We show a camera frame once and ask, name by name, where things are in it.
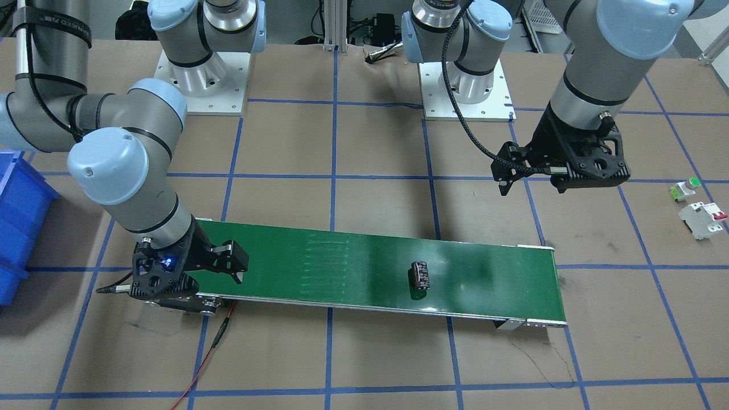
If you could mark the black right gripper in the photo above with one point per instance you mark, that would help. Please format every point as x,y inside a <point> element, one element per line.
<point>197,249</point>

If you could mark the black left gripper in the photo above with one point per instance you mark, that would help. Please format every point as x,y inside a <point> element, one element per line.
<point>548,134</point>

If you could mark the dark brown cylindrical capacitor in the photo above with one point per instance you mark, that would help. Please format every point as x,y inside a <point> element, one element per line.
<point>420,275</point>

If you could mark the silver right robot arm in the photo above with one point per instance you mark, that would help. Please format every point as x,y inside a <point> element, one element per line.
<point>120,146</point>

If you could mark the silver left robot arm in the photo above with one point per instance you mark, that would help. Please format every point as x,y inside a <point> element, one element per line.
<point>616,43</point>

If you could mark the green conveyor belt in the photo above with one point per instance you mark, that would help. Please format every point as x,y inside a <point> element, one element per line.
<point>517,285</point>

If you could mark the green push button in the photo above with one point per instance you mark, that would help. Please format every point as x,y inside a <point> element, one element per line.
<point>680,191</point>

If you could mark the white red circuit breaker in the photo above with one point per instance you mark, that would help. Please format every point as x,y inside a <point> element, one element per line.
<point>703,219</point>

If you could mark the blue plastic bin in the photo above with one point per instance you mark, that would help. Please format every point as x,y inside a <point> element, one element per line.
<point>25,199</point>

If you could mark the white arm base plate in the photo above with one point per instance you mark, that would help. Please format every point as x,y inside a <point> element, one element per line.
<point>485,99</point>
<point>217,87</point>

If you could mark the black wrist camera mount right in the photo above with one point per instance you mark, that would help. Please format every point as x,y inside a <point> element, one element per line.
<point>156,273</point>

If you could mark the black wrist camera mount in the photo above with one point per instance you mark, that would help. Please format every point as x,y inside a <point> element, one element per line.
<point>156,273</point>
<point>593,158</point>

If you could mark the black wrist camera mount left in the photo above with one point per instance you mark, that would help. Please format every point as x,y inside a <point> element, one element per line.
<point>593,158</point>

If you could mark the aluminium frame post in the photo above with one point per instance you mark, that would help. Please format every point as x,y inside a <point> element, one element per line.
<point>336,17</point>

